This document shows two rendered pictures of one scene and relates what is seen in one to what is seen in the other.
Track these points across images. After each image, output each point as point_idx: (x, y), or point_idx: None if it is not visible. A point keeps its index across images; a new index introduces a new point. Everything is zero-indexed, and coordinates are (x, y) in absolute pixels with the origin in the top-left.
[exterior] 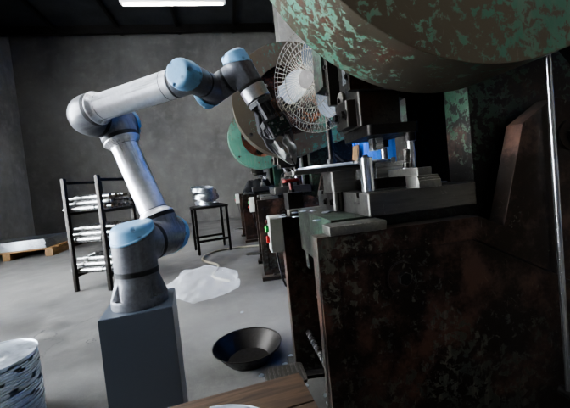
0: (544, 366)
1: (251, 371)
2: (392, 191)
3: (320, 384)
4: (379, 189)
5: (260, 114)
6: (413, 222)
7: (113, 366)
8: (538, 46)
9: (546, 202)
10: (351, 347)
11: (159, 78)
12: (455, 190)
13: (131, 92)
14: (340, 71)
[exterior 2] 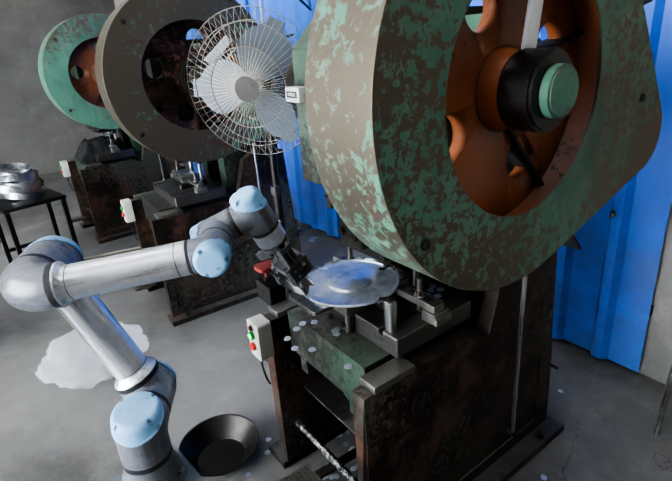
0: (500, 418)
1: (234, 472)
2: (414, 331)
3: (314, 466)
4: None
5: (275, 254)
6: (428, 351)
7: None
8: (541, 257)
9: (515, 306)
10: (384, 467)
11: (178, 262)
12: (457, 313)
13: (135, 277)
14: None
